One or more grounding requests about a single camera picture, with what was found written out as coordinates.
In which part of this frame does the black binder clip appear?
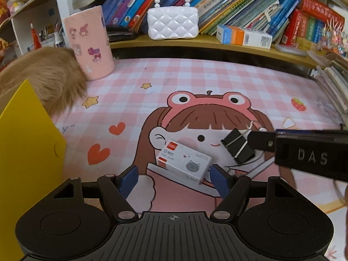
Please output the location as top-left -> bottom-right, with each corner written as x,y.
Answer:
221,121 -> 267,166

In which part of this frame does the white staples box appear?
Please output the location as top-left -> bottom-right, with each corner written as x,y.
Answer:
156,140 -> 212,184

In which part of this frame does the pink checkered table mat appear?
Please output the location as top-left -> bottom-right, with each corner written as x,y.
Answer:
56,58 -> 347,260

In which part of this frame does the stack of picture books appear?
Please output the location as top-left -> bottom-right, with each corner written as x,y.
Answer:
308,51 -> 347,130

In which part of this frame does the yellow cardboard box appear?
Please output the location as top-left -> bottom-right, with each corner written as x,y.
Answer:
1,80 -> 67,260

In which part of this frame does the orange white medicine box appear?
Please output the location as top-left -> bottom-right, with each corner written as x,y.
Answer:
216,25 -> 273,49

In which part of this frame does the red boxed book set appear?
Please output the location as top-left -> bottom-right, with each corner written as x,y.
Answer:
280,0 -> 345,51

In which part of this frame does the wooden bookshelf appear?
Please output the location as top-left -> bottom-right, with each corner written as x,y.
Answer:
57,0 -> 347,68

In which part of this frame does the orange fluffy cat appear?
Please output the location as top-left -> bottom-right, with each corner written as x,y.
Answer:
1,47 -> 87,117

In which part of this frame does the white quilted pearl handbag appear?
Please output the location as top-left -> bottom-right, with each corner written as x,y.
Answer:
147,0 -> 199,40

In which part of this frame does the pink sticker cup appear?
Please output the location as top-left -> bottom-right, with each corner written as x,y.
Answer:
63,6 -> 114,81

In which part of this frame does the white storage cabinet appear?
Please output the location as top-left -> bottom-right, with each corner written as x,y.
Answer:
1,0 -> 61,54

